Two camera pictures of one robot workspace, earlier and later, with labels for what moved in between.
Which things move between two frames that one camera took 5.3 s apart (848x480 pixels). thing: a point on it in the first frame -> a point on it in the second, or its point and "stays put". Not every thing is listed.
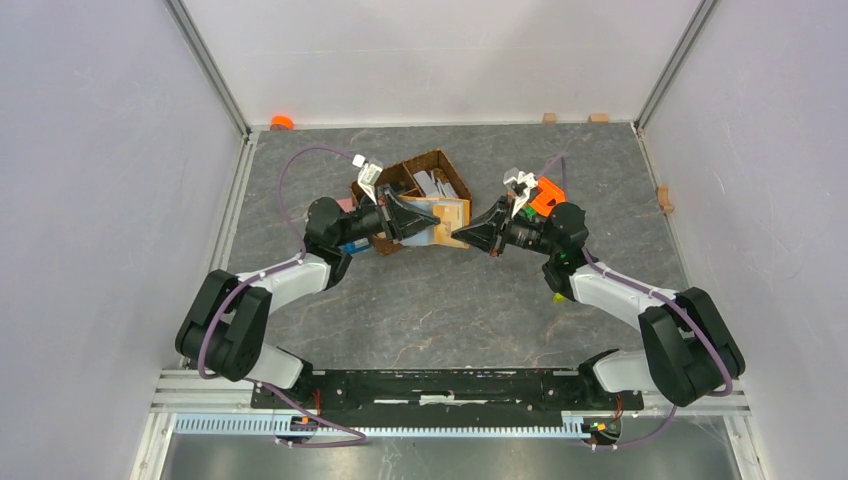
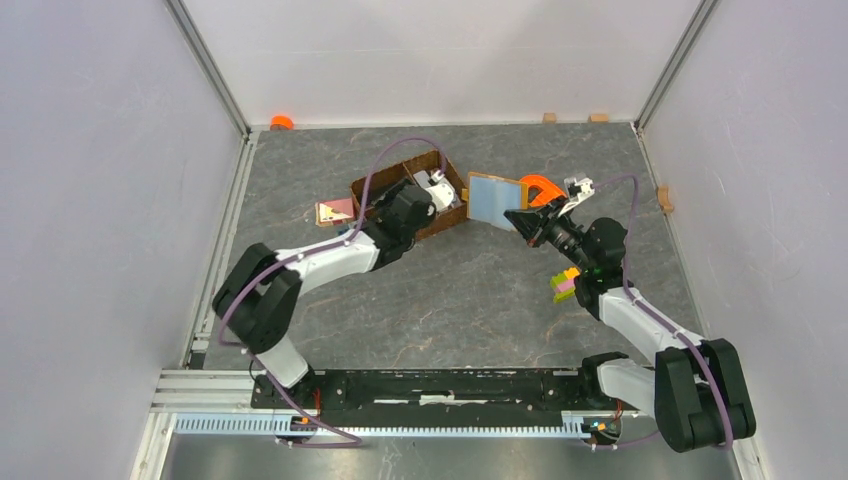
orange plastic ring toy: [550, 191] stays put
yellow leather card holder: [453, 214] -> [488, 197]
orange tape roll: [281, 123] stays put
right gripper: [481, 234] -> [531, 222]
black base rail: [441, 399] stays put
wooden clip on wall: [664, 198] stays put
